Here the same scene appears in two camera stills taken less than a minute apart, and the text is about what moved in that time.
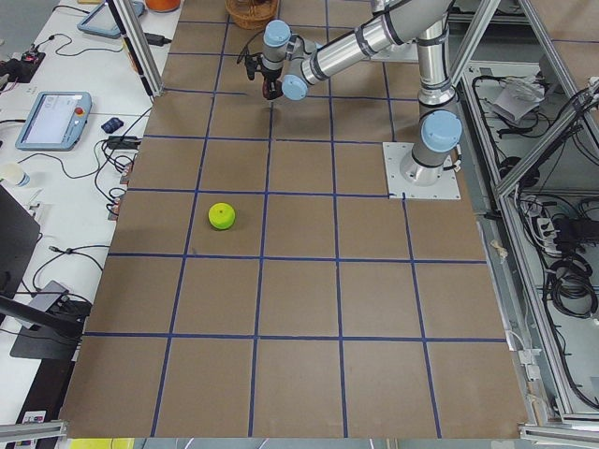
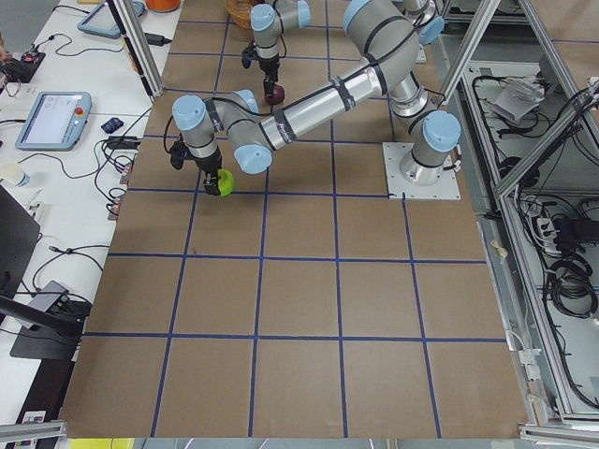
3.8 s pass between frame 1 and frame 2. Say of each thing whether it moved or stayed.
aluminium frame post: stayed
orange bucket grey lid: stayed
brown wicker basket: stayed
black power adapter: stayed
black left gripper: moved
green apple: moved
